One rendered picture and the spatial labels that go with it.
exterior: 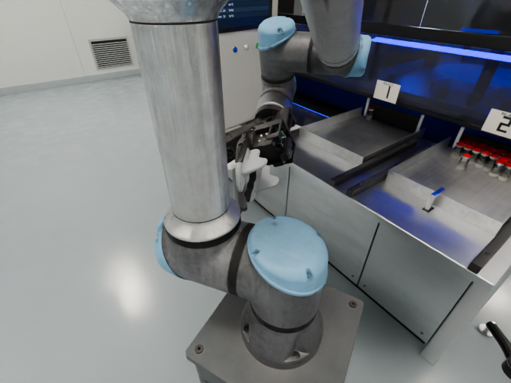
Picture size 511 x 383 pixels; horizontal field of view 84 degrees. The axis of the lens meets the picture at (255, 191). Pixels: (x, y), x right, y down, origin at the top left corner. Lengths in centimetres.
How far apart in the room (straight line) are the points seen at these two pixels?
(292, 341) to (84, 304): 139
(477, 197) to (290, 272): 62
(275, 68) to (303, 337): 51
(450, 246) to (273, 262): 43
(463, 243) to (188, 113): 60
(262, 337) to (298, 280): 16
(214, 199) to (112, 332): 130
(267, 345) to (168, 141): 35
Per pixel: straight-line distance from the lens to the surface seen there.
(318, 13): 39
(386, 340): 157
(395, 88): 107
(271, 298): 42
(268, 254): 39
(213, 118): 33
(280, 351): 52
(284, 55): 62
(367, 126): 116
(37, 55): 561
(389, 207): 75
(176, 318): 156
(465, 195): 88
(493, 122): 99
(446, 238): 72
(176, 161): 35
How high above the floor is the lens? 131
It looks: 36 degrees down
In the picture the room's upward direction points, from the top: straight up
